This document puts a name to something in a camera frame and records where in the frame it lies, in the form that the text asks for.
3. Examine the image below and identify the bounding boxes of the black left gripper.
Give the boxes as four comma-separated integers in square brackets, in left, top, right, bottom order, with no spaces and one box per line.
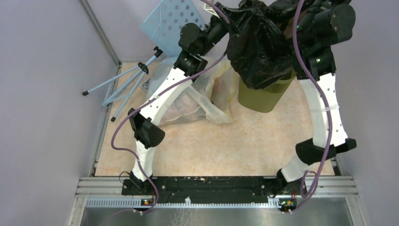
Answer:
[197,2,256,57]

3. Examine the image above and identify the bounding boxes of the black trash bag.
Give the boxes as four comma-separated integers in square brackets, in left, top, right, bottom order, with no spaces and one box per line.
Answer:
[227,0,299,90]

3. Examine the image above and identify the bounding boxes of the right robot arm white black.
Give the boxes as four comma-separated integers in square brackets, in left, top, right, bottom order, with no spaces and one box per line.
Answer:
[276,0,357,194]

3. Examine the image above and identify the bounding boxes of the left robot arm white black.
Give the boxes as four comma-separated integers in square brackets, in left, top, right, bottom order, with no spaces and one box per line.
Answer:
[128,2,255,195]

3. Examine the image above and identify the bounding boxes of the translucent plastic bag with trash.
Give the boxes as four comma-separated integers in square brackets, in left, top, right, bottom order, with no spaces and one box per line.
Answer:
[160,58,239,126]

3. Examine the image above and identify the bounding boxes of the green mesh trash bin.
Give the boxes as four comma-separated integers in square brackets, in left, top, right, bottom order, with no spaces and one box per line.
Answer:
[238,70,296,113]

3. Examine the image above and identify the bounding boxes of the light blue perforated stand plate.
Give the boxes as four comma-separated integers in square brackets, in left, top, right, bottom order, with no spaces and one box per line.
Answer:
[140,0,205,57]

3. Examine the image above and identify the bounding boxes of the light blue tripod legs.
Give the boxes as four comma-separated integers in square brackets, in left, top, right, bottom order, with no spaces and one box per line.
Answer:
[82,46,164,122]

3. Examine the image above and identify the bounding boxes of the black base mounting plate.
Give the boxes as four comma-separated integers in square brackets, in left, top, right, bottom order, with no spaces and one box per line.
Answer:
[121,176,307,204]

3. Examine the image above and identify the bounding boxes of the aluminium corner post left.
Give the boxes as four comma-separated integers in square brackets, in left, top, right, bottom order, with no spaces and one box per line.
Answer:
[78,0,121,66]

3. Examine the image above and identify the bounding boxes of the aluminium frame rail front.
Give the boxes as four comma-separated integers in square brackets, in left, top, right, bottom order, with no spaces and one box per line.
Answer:
[74,176,359,210]

